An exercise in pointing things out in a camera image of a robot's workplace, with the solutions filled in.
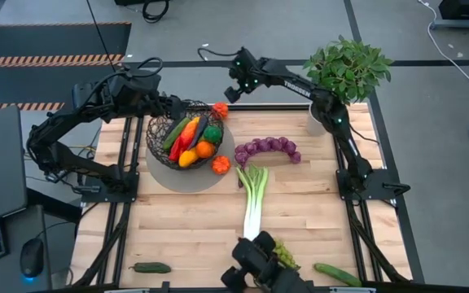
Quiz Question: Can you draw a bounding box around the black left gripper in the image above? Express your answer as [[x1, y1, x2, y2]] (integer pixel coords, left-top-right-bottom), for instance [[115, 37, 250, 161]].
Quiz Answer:
[[147, 94, 190, 120]]

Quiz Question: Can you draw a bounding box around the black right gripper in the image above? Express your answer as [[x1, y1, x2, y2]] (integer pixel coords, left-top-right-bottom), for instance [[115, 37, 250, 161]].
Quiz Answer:
[[224, 46, 268, 104]]

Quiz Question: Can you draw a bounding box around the orange toy bell pepper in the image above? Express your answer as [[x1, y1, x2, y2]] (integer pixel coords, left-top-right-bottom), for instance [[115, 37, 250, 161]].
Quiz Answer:
[[211, 155, 232, 176], [211, 101, 230, 120]]

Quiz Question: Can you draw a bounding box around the dark green toy cucumber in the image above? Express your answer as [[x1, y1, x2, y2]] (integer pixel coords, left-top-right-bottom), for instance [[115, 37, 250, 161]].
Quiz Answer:
[[313, 262, 363, 288], [129, 261, 173, 275], [162, 116, 192, 152]]

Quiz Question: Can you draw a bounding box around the dark purple toy eggplant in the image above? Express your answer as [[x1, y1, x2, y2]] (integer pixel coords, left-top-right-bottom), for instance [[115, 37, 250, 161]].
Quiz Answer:
[[186, 115, 210, 151]]

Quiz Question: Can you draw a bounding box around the red yellow toy mango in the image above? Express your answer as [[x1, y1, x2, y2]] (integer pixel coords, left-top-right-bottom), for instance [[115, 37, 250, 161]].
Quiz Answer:
[[168, 116, 201, 163]]

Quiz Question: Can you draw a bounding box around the black wire basket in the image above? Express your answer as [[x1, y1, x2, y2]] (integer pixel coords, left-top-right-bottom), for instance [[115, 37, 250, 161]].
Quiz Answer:
[[145, 99, 226, 171]]

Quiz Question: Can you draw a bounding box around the green toy bell pepper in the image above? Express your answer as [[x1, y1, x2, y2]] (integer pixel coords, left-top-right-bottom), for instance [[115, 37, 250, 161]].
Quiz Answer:
[[203, 125, 223, 145]]

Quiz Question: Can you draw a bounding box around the orange toy fruit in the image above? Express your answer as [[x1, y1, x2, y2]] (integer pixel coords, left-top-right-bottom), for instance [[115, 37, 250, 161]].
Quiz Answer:
[[195, 140, 217, 160]]

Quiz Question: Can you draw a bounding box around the yellow toy fruit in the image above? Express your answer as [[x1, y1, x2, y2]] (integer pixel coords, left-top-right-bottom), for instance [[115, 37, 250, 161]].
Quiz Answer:
[[178, 147, 200, 168]]

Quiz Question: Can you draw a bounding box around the purple toy grape bunch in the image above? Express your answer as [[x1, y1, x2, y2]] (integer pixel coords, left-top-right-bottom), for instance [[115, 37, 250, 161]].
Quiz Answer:
[[234, 136, 303, 168]]

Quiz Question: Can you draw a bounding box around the green toy grape bunch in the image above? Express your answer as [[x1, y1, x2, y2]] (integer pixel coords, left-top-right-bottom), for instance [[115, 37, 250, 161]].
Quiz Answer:
[[272, 238, 301, 271]]

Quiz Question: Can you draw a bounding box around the grey round mat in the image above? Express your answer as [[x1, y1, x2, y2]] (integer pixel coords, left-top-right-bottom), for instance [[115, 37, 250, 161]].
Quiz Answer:
[[145, 121, 237, 194]]

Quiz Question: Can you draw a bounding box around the white cup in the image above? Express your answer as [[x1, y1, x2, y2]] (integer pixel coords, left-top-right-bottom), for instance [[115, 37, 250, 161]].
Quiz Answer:
[[305, 102, 330, 138]]

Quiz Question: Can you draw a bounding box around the green potted tree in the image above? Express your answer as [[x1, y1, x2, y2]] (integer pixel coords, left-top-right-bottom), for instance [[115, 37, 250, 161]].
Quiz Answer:
[[302, 34, 394, 106]]

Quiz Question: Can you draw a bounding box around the black hazard-striped floor mat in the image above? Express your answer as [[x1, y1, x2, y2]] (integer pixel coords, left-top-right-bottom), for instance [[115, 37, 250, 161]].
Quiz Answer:
[[0, 22, 133, 113]]

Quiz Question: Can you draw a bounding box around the black computer mouse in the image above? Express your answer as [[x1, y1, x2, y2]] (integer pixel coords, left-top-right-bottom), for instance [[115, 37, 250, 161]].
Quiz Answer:
[[19, 237, 46, 279]]

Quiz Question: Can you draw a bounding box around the grey desk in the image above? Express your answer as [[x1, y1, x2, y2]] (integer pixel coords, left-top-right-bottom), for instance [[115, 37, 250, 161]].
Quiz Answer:
[[0, 203, 53, 293]]

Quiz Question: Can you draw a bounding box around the grey equipment stand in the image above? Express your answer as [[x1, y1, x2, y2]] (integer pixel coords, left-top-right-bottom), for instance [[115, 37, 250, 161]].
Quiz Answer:
[[428, 0, 469, 30]]

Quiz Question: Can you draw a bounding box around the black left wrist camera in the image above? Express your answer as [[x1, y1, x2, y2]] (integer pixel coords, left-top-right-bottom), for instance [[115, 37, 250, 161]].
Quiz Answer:
[[124, 72, 163, 98]]

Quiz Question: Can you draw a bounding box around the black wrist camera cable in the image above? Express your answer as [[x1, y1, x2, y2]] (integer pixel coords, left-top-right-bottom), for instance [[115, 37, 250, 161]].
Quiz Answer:
[[81, 56, 164, 107]]

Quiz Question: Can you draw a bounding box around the black coiled cable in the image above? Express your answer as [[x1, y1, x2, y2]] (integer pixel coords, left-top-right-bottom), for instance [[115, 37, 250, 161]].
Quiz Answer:
[[141, 0, 171, 24]]

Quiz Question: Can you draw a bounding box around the black table-level camera mount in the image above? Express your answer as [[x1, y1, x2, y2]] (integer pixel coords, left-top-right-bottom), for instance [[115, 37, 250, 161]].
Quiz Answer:
[[221, 230, 313, 293]]

